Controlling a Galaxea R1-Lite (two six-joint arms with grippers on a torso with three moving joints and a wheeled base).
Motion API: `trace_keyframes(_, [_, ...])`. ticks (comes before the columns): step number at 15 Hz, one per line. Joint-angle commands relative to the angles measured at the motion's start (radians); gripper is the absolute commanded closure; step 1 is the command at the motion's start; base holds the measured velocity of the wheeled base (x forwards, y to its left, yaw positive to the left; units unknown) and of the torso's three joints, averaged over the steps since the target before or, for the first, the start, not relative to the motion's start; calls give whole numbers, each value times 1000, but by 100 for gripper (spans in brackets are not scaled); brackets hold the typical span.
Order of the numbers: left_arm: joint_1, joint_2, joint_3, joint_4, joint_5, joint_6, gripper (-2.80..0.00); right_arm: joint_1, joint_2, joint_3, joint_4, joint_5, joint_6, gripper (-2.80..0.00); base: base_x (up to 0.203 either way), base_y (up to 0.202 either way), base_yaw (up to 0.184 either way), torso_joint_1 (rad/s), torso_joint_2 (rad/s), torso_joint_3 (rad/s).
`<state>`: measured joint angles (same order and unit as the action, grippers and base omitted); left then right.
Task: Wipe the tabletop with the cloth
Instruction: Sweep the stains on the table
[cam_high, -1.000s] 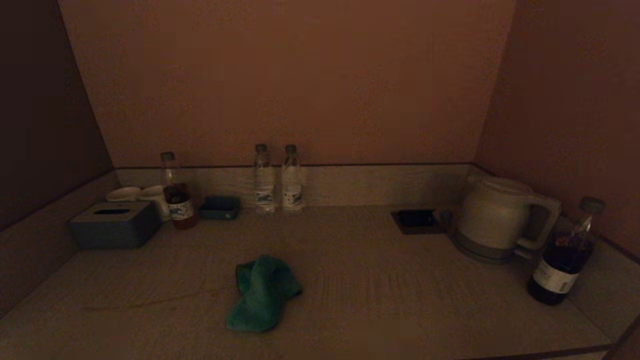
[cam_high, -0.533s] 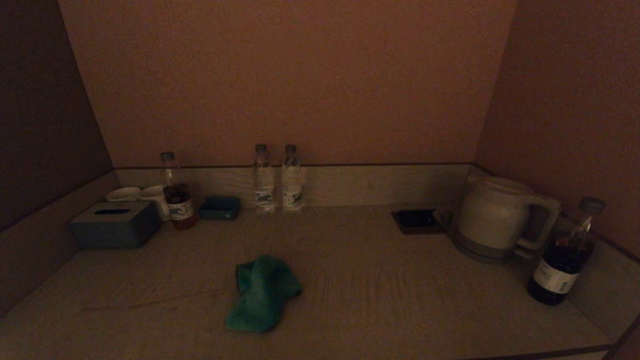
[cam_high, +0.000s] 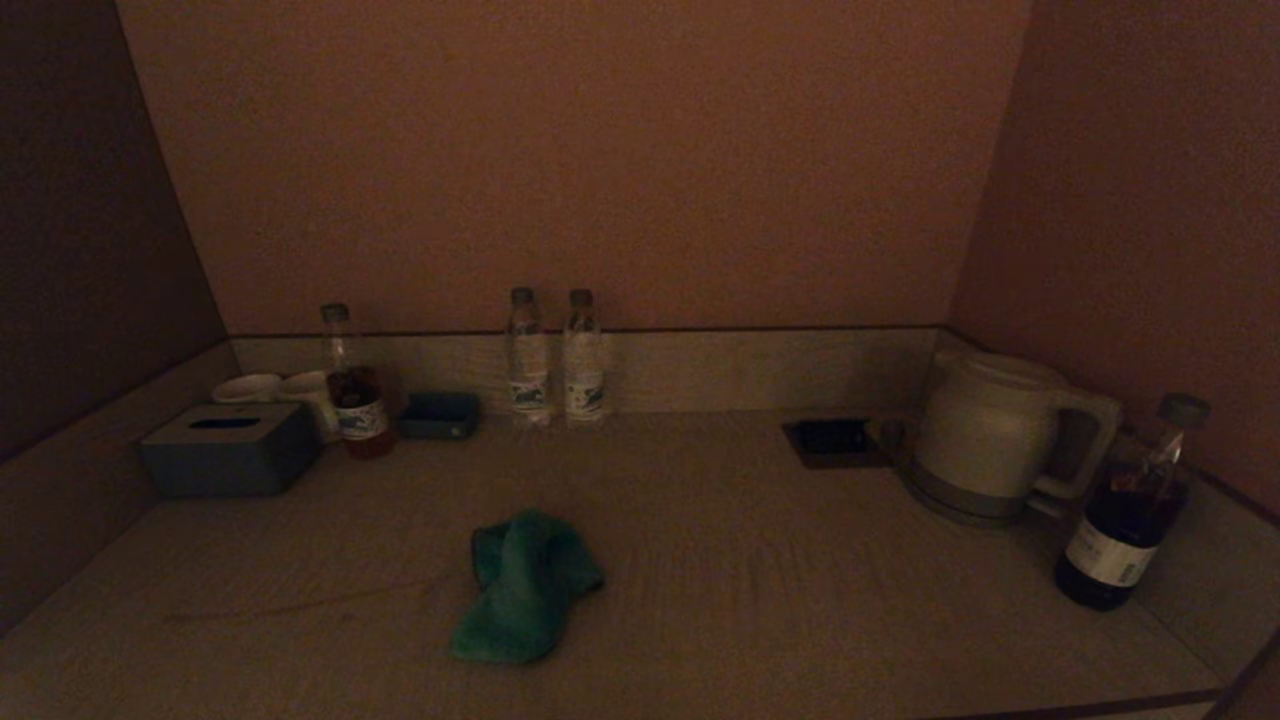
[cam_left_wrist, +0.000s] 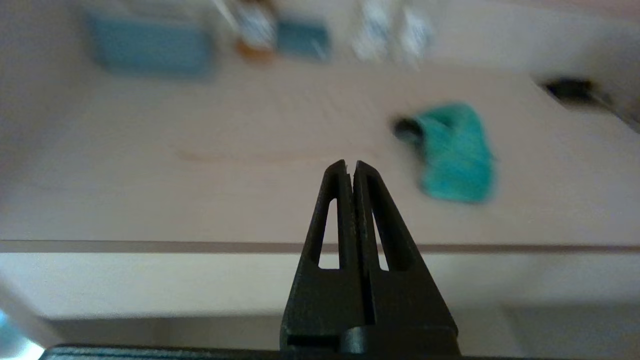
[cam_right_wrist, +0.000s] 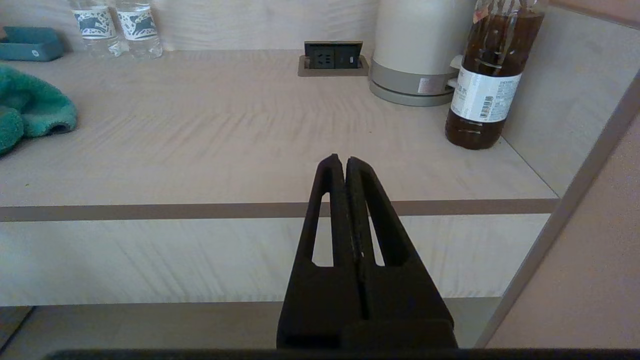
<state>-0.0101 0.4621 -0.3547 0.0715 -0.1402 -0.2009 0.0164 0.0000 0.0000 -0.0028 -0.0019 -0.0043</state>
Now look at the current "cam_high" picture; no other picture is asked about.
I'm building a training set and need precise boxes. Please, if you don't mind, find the white cup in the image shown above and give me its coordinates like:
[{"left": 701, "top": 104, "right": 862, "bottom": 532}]
[{"left": 211, "top": 373, "right": 283, "bottom": 405}]

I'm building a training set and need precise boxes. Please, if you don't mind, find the clear water bottle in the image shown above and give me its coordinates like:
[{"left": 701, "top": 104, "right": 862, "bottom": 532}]
[
  {"left": 505, "top": 287, "right": 552, "bottom": 428},
  {"left": 562, "top": 289, "right": 607, "bottom": 426}
]

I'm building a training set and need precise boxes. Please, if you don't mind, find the dark drink bottle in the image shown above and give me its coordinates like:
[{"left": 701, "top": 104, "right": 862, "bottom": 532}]
[{"left": 1054, "top": 393, "right": 1211, "bottom": 612}]

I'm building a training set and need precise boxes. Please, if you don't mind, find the amber tea bottle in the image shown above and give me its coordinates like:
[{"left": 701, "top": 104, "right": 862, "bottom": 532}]
[{"left": 320, "top": 303, "right": 395, "bottom": 461}]

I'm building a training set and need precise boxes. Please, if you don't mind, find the kettle base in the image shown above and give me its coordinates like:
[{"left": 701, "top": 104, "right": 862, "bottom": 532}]
[{"left": 898, "top": 440, "right": 1076, "bottom": 529}]

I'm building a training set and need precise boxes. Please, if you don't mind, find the small teal tray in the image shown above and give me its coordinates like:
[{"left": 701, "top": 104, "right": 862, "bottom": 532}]
[{"left": 400, "top": 391, "right": 481, "bottom": 441}]

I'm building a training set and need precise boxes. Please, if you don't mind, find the white electric kettle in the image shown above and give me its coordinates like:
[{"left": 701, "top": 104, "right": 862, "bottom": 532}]
[{"left": 912, "top": 350, "right": 1121, "bottom": 503}]

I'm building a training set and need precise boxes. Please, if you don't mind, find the green cloth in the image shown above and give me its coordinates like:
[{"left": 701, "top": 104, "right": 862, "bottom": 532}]
[{"left": 448, "top": 509, "right": 607, "bottom": 665}]

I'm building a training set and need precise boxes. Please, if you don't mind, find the white mug with handle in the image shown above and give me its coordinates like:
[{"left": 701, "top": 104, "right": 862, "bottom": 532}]
[{"left": 277, "top": 371, "right": 343, "bottom": 443}]

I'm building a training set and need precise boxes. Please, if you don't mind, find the black socket panel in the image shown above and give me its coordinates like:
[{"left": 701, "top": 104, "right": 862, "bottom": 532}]
[{"left": 781, "top": 418, "right": 891, "bottom": 470}]

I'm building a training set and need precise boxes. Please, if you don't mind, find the blue-grey tissue box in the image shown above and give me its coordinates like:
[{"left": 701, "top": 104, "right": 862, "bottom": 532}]
[{"left": 138, "top": 402, "right": 322, "bottom": 499}]

